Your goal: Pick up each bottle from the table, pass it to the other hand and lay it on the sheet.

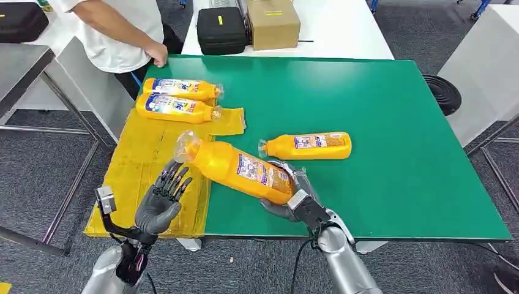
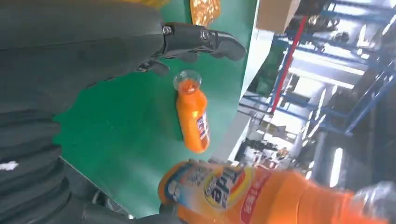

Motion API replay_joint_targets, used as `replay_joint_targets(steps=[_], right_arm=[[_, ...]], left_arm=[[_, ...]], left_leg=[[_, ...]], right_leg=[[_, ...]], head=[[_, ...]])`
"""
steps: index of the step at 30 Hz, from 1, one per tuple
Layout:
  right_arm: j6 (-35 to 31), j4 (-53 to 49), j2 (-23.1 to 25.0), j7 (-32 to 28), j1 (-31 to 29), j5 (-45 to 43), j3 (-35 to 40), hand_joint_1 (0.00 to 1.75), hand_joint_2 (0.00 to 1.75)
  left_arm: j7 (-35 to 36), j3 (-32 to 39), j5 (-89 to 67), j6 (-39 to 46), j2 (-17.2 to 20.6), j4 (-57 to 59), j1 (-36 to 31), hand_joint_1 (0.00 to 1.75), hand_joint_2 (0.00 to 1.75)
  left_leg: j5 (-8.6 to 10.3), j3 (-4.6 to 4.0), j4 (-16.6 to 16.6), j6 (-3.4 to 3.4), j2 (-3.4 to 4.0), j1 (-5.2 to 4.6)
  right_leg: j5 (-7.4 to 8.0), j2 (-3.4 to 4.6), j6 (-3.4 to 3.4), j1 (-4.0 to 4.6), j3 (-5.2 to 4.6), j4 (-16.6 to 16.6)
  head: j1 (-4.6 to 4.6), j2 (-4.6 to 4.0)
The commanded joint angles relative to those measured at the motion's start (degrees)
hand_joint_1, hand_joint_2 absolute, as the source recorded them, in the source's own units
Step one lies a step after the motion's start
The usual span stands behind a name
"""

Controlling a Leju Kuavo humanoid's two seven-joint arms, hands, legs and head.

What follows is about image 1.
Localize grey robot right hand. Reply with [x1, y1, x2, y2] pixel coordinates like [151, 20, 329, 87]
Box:
[259, 160, 321, 224]

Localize person's hand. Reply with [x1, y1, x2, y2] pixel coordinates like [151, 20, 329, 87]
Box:
[144, 40, 169, 69]

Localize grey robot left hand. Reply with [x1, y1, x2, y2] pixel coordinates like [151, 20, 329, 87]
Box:
[134, 160, 193, 236]

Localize orange drink bottle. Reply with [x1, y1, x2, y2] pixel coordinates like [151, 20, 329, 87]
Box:
[141, 78, 225, 102]
[135, 93, 223, 124]
[173, 130, 296, 206]
[258, 132, 353, 160]

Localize person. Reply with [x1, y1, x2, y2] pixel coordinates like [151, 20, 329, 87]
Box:
[48, 0, 184, 102]

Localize white table foot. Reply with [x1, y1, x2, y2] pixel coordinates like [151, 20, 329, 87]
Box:
[354, 241, 389, 255]
[176, 238, 203, 252]

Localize yellow plastic sheet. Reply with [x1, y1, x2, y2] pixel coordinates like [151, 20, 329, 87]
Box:
[84, 106, 247, 239]

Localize black carry case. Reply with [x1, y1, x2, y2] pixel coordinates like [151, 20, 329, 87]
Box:
[196, 6, 249, 56]
[0, 2, 50, 44]

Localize white cabinet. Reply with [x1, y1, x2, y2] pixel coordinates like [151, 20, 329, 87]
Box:
[14, 11, 135, 143]
[437, 4, 519, 148]

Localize green table mat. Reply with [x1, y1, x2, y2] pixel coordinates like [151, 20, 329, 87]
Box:
[141, 55, 512, 242]

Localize brown cardboard box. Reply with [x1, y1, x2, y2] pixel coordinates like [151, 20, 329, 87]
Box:
[246, 0, 302, 51]

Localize grey metal-framed table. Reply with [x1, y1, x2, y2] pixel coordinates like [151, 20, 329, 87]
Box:
[0, 42, 112, 257]

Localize white table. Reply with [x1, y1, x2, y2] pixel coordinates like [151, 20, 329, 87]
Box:
[181, 0, 395, 61]

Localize black robot foot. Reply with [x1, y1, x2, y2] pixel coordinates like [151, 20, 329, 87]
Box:
[492, 263, 519, 294]

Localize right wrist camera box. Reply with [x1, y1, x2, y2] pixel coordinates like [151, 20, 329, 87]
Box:
[286, 189, 332, 232]

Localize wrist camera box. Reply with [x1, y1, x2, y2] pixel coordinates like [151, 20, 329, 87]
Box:
[286, 189, 332, 232]
[94, 186, 118, 216]

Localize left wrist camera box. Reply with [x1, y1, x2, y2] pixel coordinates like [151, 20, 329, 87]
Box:
[94, 186, 118, 216]

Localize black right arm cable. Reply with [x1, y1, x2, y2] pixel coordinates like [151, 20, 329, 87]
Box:
[288, 237, 321, 294]

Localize black floor cable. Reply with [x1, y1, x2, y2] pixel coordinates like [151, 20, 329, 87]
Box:
[421, 239, 519, 265]

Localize grey metal frame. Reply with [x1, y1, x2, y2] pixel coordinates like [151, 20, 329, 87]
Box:
[465, 114, 519, 220]

